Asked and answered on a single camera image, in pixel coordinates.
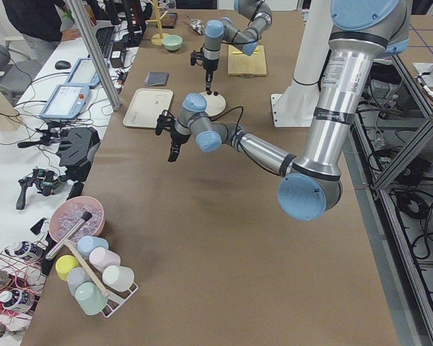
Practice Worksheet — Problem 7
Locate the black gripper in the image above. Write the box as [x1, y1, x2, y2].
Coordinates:
[155, 110, 190, 162]
[191, 51, 218, 92]

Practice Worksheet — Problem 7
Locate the cream round plate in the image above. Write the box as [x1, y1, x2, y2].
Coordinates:
[200, 92, 227, 117]

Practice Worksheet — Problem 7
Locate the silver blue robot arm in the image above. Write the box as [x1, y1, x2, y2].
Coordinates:
[191, 1, 273, 94]
[155, 1, 412, 221]

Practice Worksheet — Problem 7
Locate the cream rabbit tray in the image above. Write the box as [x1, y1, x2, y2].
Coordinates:
[123, 88, 173, 129]

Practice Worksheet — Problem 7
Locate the wooden cutting board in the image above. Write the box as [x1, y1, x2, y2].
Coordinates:
[227, 45, 268, 77]

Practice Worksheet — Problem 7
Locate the mint green bowl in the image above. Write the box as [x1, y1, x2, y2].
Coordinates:
[162, 35, 183, 52]

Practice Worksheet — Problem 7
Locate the metal ice scoop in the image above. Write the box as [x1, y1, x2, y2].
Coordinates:
[186, 14, 205, 35]

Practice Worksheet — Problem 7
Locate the grey folded cloth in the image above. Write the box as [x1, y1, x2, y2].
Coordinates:
[144, 71, 169, 87]

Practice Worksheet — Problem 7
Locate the wooden mug tree stand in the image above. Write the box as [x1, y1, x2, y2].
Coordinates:
[146, 0, 169, 46]

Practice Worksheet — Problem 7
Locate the black plastic stand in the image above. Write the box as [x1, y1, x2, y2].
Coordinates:
[56, 127, 100, 182]

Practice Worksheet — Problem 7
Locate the black keyboard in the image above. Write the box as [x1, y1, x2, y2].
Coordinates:
[95, 26, 115, 58]

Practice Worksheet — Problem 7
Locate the metal muddler black tip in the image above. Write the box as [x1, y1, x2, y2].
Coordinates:
[45, 211, 92, 260]

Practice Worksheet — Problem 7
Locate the blue teach pendant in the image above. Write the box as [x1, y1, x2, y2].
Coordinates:
[39, 84, 89, 120]
[66, 58, 100, 88]

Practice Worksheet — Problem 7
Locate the pink bowl of ice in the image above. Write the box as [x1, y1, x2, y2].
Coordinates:
[49, 196, 105, 242]

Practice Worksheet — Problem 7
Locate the blue plastic cup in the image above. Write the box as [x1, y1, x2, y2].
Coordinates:
[77, 236, 109, 259]

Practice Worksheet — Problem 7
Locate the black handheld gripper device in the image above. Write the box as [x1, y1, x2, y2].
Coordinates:
[16, 167, 66, 210]

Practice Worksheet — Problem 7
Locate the pink plastic cup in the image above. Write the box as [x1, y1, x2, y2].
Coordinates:
[89, 247, 121, 272]

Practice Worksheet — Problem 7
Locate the white plastic cup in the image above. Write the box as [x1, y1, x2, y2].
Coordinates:
[102, 265, 134, 292]

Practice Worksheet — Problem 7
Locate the black computer mouse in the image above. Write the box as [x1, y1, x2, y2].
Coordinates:
[54, 61, 71, 70]

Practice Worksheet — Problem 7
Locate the yellow plastic cup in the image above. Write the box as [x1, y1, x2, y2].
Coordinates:
[56, 254, 80, 281]

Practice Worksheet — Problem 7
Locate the grey plastic cup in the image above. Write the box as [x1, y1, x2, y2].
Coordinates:
[66, 267, 92, 296]

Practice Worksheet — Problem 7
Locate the white cup rack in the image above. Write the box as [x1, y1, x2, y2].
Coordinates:
[64, 240, 139, 319]

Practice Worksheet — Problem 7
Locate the mint green plastic cup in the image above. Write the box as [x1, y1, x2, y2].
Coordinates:
[75, 282, 108, 316]

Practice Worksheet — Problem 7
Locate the person in dark top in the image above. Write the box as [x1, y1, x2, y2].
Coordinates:
[2, 0, 81, 42]

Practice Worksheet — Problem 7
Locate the white camera mast base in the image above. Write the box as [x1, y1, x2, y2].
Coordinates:
[271, 0, 333, 128]

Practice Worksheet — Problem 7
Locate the aluminium frame post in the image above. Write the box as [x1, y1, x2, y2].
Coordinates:
[66, 0, 121, 111]

